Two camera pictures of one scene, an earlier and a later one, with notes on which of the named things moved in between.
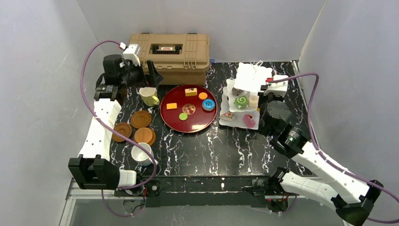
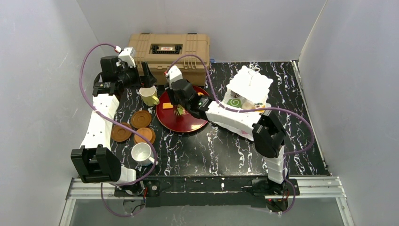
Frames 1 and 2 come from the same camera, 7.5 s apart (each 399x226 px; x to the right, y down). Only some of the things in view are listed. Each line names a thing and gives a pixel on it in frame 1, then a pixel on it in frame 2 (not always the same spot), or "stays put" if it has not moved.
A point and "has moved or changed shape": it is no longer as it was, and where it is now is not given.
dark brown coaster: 123,128 stays put
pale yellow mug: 149,95 stays put
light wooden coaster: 145,135 stays put
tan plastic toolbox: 180,59 stays put
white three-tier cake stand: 240,101 has moved or changed shape
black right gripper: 263,101 to 179,103
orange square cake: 171,106 has moved or changed shape
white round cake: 253,101 to 247,106
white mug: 141,157 stays put
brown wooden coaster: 140,119 stays put
